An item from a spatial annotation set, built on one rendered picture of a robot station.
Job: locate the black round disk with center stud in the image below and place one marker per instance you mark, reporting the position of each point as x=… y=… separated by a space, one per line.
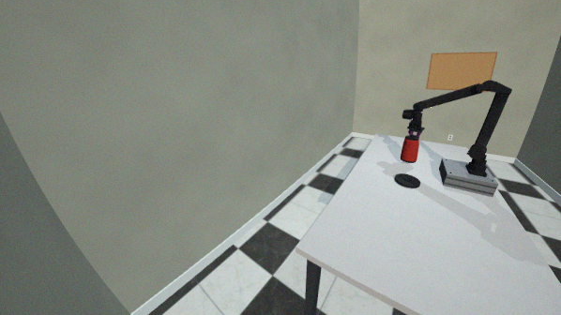
x=405 y=180

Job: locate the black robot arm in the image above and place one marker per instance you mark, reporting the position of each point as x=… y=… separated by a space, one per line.
x=477 y=151

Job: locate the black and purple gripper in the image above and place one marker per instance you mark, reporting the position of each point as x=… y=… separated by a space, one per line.
x=418 y=131

